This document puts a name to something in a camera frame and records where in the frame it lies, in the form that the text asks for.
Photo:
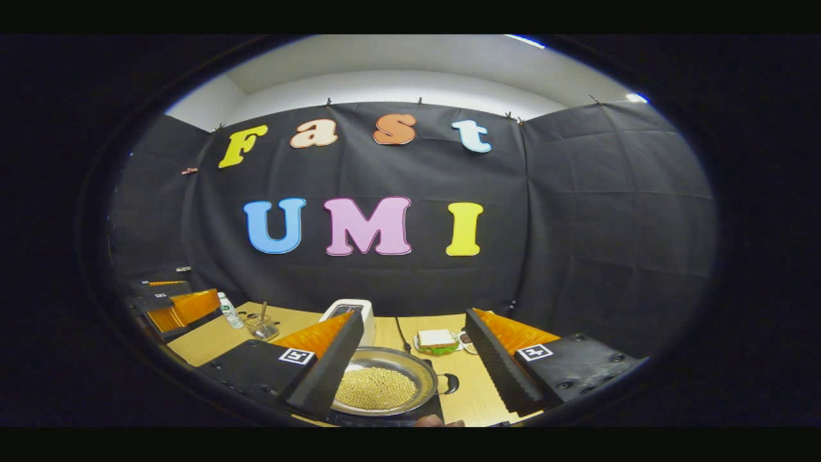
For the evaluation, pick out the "small ceiling light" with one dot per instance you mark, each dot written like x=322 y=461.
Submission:
x=636 y=97

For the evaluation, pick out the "white sandwich plate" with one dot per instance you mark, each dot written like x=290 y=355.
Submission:
x=423 y=350

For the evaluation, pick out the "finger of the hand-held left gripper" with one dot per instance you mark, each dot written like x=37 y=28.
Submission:
x=192 y=307
x=160 y=287

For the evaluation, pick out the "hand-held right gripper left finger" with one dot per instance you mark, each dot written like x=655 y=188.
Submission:
x=324 y=372

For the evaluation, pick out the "wooden stick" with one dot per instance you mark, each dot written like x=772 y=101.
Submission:
x=263 y=311

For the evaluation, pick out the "white divided dish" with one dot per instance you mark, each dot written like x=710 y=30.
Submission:
x=465 y=341

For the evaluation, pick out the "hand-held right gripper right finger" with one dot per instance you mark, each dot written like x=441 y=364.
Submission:
x=503 y=369

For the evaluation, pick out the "black induction cooktop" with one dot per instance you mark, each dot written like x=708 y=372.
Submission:
x=430 y=414

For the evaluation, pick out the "small white green bottle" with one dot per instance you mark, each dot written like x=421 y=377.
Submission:
x=231 y=313

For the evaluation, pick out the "long ceiling light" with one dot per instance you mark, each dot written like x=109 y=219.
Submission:
x=524 y=41

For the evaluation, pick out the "sandwich with lettuce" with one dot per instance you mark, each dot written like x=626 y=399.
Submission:
x=437 y=339

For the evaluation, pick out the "pile of yellow beads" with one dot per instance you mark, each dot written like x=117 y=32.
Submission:
x=378 y=388

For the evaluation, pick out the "white toaster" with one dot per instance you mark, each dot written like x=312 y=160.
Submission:
x=365 y=317

